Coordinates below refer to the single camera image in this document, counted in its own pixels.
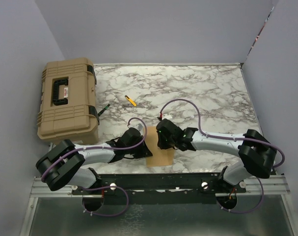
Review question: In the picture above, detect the brown paper envelope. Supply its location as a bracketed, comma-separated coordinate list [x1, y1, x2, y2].
[145, 126, 175, 167]

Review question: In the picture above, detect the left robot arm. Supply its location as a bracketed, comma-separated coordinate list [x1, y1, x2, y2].
[35, 127, 153, 194]

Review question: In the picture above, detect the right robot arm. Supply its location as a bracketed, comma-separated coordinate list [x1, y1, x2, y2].
[156, 119, 277, 192]

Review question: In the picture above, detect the yellow utility knife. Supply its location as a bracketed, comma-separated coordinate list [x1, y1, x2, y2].
[125, 95, 137, 107]

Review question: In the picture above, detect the green black pen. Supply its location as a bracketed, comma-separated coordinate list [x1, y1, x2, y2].
[98, 104, 110, 116]

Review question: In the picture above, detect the tan plastic tool case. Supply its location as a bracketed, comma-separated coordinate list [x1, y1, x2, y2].
[37, 58, 99, 145]

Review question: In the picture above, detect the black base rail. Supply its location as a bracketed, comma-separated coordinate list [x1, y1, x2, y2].
[72, 172, 246, 205]

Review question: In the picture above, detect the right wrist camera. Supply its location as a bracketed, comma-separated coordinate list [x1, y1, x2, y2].
[157, 114, 172, 121]

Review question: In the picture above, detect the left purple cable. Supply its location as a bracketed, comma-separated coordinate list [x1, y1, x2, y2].
[40, 117, 148, 217]

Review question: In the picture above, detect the purple cable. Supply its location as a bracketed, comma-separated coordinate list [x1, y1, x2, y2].
[40, 117, 148, 217]
[159, 98, 286, 214]

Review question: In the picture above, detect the aluminium frame rail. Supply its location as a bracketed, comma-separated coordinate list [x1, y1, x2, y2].
[30, 176, 83, 197]

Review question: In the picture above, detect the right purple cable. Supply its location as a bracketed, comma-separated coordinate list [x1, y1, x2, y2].
[159, 98, 286, 214]

